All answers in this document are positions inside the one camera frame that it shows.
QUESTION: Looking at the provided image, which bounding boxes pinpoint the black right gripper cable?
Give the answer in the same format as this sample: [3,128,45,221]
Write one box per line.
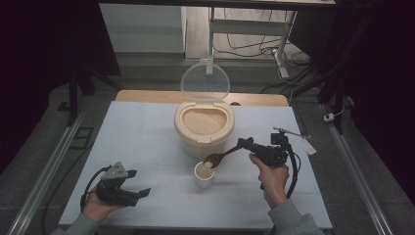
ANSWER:
[258,140,301,200]

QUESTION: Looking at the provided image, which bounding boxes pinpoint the white cup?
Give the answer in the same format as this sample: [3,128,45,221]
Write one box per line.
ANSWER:
[194,161,216,189]

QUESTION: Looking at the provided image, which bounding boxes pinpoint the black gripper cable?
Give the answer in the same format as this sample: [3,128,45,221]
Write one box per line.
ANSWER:
[258,140,301,200]
[79,165,112,213]

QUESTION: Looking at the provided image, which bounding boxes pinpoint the cream rice container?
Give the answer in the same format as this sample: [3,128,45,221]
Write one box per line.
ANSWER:
[173,100,236,161]

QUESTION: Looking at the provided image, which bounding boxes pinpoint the white table sheet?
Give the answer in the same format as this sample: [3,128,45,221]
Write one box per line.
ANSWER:
[58,100,333,229]

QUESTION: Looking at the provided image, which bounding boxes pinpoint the brown wooden spoon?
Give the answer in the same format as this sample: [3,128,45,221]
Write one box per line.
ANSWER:
[203,145,244,169]

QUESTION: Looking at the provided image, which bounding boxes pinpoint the black metal stand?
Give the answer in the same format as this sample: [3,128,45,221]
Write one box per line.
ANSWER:
[57,63,124,127]

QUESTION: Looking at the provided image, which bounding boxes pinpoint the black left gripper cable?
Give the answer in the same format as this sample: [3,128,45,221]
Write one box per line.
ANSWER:
[79,165,112,213]

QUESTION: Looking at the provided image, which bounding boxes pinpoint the person's right hand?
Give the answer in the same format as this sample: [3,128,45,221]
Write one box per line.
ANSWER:
[249,153,291,210]

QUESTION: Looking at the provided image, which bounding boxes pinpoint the white rice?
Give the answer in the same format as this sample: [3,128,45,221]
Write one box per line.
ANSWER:
[181,108,228,136]

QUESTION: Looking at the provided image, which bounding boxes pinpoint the white desk frame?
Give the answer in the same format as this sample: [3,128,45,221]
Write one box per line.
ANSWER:
[206,6,299,79]

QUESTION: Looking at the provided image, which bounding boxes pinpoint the clear round container lid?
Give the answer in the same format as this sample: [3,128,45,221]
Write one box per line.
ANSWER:
[180,62,231,102]

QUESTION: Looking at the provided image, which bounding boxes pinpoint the white paper label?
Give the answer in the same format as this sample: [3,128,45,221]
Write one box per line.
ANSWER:
[301,136,318,157]

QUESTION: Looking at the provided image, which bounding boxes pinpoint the black floor cables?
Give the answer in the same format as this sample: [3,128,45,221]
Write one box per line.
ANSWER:
[213,8,312,68]

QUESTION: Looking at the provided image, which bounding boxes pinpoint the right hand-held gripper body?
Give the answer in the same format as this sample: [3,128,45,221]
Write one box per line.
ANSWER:
[254,127,309,168]

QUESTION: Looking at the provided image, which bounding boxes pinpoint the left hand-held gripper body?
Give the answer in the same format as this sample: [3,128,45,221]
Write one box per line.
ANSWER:
[95,161,140,208]

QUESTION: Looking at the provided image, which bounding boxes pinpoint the white cabinet panel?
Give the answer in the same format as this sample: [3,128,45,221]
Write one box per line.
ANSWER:
[99,3,187,54]

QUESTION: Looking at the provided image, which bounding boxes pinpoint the aluminium rail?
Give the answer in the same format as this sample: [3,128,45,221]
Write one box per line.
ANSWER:
[321,104,395,235]
[6,107,89,235]

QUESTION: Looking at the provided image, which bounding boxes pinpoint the person's left hand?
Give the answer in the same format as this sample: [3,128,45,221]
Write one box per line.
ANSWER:
[81,187,124,224]

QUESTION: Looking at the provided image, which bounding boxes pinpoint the black curtain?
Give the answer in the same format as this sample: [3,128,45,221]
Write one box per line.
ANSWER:
[0,0,121,175]
[288,0,415,204]

